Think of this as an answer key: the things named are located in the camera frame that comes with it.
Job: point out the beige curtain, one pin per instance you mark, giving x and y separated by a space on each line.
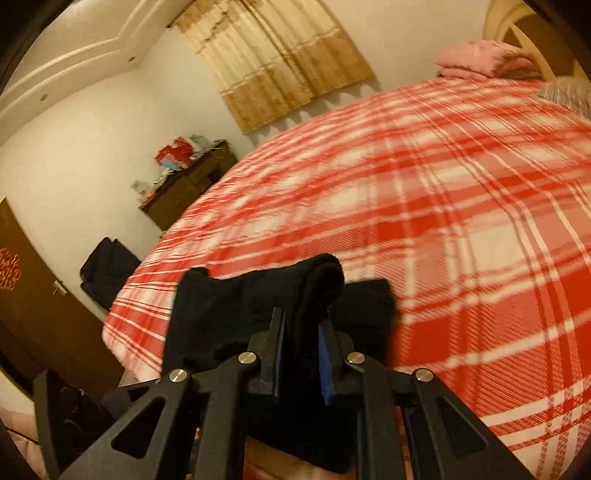
277 60

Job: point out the black pants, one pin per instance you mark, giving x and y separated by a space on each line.
231 300

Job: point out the pink folded blanket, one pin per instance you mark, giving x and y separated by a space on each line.
485 57

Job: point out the cream wooden headboard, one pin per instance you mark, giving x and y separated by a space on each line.
549 41

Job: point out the red plaid bed sheet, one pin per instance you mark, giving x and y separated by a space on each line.
461 207

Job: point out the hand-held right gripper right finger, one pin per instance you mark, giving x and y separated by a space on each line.
325 369

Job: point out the grey striped blanket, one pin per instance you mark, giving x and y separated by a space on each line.
568 94

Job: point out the dark wooden dresser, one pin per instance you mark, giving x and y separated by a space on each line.
189 189

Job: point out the pile of red packages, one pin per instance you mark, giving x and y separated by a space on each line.
178 154

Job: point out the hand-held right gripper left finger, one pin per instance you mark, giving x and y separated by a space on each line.
278 355

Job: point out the black bag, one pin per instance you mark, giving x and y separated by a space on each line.
108 272

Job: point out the red door decoration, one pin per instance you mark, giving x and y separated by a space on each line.
9 270

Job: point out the brown wooden door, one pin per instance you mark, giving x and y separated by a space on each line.
41 323

